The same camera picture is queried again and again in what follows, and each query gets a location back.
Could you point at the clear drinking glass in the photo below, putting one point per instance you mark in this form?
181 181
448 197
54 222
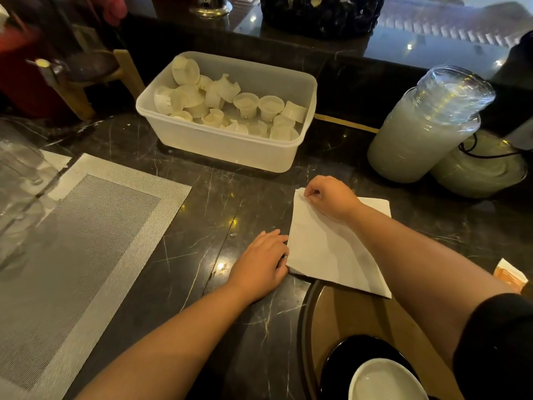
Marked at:
21 170

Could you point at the black and white cup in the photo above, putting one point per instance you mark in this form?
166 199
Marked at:
383 383

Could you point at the red object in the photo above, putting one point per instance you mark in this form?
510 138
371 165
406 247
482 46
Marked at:
21 79

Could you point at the white napkin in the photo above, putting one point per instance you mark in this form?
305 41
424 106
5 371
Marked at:
329 254

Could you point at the short stack of glass plates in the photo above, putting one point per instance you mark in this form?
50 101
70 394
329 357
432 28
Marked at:
479 174

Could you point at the dark glass bowl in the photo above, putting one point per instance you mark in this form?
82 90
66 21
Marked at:
87 66

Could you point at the orange sachet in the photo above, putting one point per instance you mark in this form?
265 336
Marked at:
510 276

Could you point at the black rock ornament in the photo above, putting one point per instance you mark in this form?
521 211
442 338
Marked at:
325 16

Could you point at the round brown tray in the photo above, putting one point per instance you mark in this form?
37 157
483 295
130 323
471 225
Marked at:
362 316

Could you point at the person's black right sleeve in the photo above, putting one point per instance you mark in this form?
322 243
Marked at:
495 349

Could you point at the black saucer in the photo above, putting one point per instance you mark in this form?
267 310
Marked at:
341 362

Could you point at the person's left hand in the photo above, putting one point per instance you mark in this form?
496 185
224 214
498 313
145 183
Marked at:
260 266

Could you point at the person's left forearm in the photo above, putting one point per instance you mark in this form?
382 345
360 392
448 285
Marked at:
175 354

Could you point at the tall stack of glass plates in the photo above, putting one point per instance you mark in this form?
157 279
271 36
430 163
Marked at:
412 149

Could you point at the person's right hand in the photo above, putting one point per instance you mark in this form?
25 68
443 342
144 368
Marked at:
335 197

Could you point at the grey woven placemat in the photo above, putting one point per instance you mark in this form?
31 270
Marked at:
83 266

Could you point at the stack of small glass dishes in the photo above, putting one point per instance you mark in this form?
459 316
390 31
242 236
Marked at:
454 91

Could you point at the translucent white plastic tub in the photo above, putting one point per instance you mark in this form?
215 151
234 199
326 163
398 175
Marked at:
229 149

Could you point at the person's right forearm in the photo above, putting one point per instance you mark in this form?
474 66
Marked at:
416 274

